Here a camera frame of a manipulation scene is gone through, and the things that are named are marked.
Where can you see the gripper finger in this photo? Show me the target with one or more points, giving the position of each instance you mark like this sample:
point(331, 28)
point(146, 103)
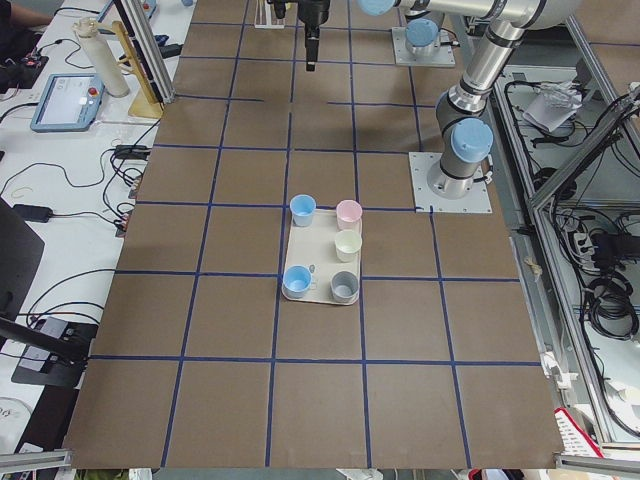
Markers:
point(312, 40)

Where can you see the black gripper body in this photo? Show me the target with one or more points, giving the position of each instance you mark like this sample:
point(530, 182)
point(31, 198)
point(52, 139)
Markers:
point(312, 12)

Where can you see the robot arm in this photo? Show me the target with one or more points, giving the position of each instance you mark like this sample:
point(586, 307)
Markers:
point(422, 37)
point(467, 139)

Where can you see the blue plastic cup near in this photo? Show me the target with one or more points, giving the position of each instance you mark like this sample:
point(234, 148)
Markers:
point(302, 207)

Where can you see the blue plastic cup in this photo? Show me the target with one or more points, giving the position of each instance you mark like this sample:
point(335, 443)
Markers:
point(296, 282)
point(302, 207)

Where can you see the pink plastic cup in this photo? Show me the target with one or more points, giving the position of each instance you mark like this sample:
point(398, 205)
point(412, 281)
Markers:
point(348, 214)

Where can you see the pale green plastic cup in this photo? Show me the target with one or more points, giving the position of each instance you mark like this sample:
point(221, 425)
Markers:
point(348, 244)

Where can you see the blue plastic cup far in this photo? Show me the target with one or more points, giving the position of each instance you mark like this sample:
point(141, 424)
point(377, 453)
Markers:
point(296, 282)

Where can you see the grey plastic cup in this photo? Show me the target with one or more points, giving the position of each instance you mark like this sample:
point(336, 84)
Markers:
point(344, 287)

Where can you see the wooden mug tree stand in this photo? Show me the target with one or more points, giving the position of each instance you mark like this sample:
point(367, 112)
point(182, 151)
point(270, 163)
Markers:
point(145, 104)

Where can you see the cream serving tray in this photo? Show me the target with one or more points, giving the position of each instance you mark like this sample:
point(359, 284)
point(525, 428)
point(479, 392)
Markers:
point(313, 247)

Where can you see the white cardboard tube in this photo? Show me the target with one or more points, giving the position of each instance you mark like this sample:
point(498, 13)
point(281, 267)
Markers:
point(100, 55)

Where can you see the blue teach pendant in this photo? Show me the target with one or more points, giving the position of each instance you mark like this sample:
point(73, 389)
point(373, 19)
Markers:
point(69, 103)

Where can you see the black power adapter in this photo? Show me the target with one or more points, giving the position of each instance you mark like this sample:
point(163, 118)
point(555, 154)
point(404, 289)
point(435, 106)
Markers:
point(33, 213)

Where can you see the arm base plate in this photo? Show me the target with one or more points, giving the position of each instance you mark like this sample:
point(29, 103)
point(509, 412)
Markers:
point(435, 192)
point(438, 54)

